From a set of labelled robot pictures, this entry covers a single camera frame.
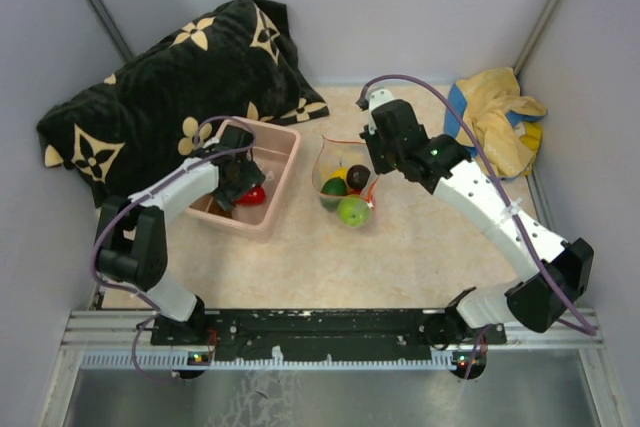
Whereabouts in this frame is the red chili pepper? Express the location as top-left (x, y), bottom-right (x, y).
top-left (235, 186), bottom-right (266, 206)

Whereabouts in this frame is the pink plastic bin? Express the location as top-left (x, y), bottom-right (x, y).
top-left (184, 119), bottom-right (301, 242)

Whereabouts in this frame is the dark purple plum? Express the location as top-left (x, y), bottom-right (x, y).
top-left (346, 164), bottom-right (371, 191)

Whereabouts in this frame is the clear zip top bag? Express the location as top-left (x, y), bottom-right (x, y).
top-left (311, 136), bottom-right (379, 229)

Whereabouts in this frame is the yellow lemon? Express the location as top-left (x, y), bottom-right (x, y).
top-left (330, 167), bottom-right (348, 181)

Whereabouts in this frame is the dark green lime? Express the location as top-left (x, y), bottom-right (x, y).
top-left (320, 177), bottom-right (348, 212)

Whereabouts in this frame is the light green apple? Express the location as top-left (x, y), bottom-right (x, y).
top-left (337, 196), bottom-right (372, 228)

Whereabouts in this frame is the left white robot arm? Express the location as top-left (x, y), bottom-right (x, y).
top-left (91, 117), bottom-right (265, 344)

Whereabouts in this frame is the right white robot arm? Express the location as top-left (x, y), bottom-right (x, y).
top-left (360, 89), bottom-right (594, 343)

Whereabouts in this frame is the black floral pillow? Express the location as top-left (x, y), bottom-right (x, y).
top-left (36, 0), bottom-right (329, 208)

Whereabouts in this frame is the yellow blue crumpled cloth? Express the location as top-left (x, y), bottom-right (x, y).
top-left (444, 67), bottom-right (547, 180)

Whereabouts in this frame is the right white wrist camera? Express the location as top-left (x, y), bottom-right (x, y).
top-left (368, 88), bottom-right (396, 111)

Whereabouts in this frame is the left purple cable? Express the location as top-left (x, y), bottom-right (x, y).
top-left (89, 116), bottom-right (257, 386)

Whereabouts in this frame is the purple cable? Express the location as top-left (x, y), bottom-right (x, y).
top-left (355, 74), bottom-right (599, 382)
top-left (89, 116), bottom-right (257, 386)

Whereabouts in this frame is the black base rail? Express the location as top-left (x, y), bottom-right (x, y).
top-left (150, 300), bottom-right (506, 362)

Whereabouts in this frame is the aluminium frame bar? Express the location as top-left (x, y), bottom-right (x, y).
top-left (61, 309), bottom-right (604, 373)

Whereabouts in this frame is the right corner frame post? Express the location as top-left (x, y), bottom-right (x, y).
top-left (513, 0), bottom-right (564, 77)

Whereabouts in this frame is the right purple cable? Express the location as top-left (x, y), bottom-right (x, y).
top-left (355, 74), bottom-right (599, 382)

